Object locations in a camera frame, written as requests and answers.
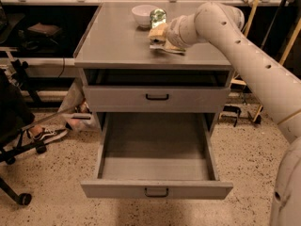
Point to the grey drawer cabinet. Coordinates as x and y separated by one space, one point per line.
116 52

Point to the black drawer handle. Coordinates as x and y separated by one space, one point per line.
156 192
150 97

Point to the black office chair base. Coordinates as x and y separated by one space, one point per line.
9 158

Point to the black lower drawer handle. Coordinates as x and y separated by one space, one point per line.
156 192

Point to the dark box on shelf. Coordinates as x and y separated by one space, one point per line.
43 30

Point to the wooden frame stand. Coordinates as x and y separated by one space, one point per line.
278 90

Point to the green soda can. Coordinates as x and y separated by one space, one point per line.
157 16

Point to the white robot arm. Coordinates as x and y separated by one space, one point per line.
220 25

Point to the closed grey upper drawer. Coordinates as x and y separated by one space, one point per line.
132 99

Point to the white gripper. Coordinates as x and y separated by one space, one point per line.
174 32

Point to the black and white sneaker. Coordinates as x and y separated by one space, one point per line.
47 136

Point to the black upper drawer handle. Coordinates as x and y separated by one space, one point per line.
150 97

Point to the seated person dark trousers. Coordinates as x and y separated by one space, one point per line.
12 106

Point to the green chip bag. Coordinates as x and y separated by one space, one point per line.
167 47

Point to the white ceramic bowl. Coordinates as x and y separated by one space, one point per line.
142 15

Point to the open grey bottom drawer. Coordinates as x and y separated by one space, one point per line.
172 150

